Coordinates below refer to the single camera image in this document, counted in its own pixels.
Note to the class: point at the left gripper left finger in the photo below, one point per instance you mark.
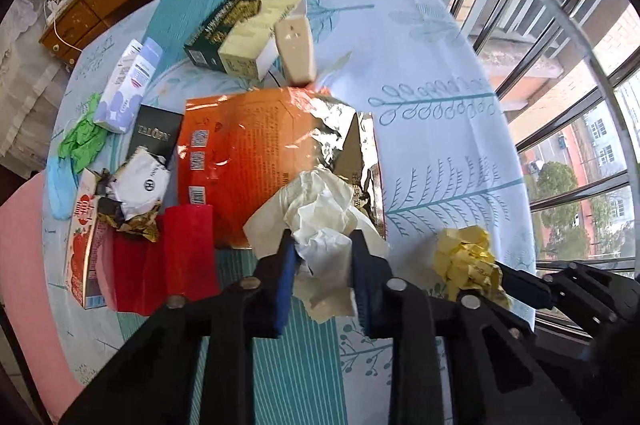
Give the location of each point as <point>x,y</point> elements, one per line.
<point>272,303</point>

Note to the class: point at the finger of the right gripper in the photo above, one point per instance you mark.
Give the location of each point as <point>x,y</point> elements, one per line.
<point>526,288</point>

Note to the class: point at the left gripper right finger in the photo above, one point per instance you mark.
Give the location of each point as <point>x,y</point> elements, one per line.
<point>368,278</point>

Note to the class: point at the yellow paper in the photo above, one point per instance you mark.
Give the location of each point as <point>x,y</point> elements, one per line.
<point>464,260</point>

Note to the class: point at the white tissue paper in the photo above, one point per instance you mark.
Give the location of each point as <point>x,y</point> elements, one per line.
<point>319,209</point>

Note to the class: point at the strawberry milk carton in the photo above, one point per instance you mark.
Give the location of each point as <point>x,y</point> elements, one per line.
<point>85,236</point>

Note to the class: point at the orange foil snack bag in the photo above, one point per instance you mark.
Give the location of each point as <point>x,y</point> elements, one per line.
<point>235,151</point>

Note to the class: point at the crumpled white wrapper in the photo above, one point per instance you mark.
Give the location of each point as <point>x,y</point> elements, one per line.
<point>139,183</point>

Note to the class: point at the gold crumpled foil wrapper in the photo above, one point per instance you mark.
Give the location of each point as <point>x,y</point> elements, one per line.
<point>110,211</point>

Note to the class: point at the teal white tablecloth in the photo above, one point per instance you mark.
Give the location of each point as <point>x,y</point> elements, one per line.
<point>447,160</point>

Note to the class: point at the black Talopn box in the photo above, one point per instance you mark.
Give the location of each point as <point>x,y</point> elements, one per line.
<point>156,130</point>

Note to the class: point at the blue plastic glove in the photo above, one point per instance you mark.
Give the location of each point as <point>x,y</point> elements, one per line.
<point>62,187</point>

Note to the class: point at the green plastic glove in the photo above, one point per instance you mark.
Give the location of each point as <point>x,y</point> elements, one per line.
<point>82,144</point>

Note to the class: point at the pale yellow box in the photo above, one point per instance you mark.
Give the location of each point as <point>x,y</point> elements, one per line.
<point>249,48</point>

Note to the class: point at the pink bed sheet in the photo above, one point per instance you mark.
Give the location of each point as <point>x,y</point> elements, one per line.
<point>25,296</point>

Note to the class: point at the dark green box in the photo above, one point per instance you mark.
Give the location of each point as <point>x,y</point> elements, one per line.
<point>203,46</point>

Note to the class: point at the window metal grille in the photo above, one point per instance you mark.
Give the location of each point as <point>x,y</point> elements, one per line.
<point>566,74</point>

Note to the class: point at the lace covered cabinet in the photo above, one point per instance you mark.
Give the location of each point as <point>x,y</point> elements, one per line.
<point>32,87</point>

